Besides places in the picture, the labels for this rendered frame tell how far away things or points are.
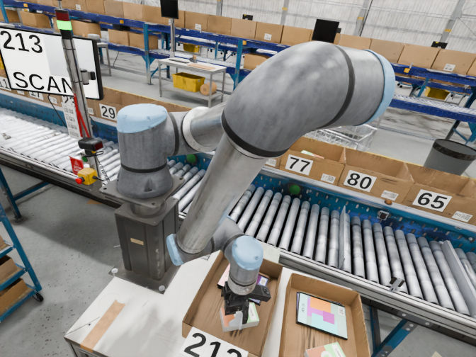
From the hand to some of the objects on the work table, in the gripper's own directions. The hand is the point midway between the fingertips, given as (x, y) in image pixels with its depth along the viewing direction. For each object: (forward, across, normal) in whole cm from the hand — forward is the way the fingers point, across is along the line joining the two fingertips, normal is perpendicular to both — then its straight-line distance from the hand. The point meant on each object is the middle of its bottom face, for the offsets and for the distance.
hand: (239, 315), depth 92 cm
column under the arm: (+6, -35, -31) cm, 47 cm away
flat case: (+4, +4, +34) cm, 34 cm away
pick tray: (+6, -8, +1) cm, 10 cm away
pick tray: (+6, +11, +29) cm, 31 cm away
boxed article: (+6, +18, +27) cm, 33 cm away
